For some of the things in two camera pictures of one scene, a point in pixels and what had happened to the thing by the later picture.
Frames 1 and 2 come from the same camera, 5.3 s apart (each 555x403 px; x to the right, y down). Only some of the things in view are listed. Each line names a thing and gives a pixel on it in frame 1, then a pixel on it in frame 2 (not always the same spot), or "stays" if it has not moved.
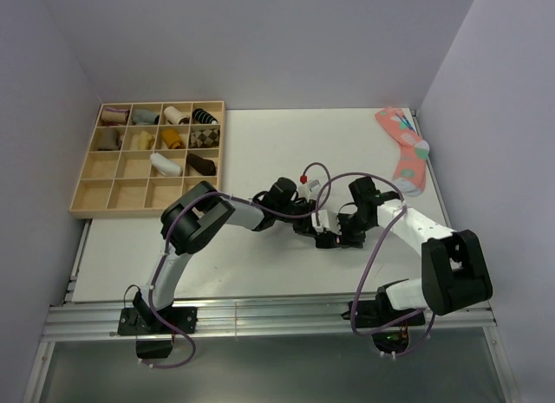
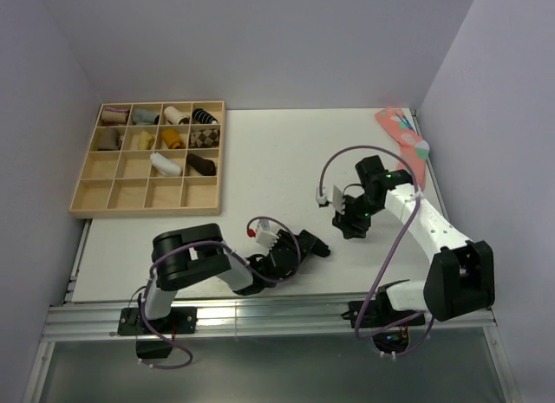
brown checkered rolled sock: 205,138 stays
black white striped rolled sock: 203,116 stays
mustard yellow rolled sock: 173,139 stays
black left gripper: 305,226 → 293,241
